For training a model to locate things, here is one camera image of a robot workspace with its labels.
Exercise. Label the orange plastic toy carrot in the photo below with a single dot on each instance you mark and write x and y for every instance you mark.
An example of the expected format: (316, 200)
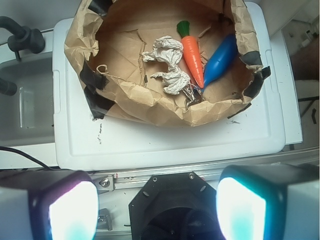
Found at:
(191, 52)

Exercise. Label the brown paper bag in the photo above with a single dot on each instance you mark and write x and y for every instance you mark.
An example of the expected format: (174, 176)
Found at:
(105, 46)

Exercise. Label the crumpled silver foil wrapper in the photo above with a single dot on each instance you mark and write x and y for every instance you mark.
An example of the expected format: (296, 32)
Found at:
(194, 95)

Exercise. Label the white plastic bin lid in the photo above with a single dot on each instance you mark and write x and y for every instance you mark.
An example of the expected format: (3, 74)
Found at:
(111, 144)

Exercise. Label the aluminium frame rail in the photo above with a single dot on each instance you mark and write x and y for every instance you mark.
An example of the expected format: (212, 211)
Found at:
(209, 171)

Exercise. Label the crumpled white paper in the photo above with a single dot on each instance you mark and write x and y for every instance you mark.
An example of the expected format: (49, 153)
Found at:
(170, 51)

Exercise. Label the glowing gripper left finger pad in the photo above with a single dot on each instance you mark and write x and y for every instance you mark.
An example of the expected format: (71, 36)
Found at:
(48, 205)

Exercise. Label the blue plastic bottle toy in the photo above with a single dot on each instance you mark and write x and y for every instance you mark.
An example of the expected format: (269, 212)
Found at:
(221, 60)

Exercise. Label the black octagonal mount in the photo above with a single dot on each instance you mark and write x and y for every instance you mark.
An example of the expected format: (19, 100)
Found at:
(180, 206)

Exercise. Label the glowing gripper right finger pad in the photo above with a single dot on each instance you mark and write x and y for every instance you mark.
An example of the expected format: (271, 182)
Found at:
(269, 202)

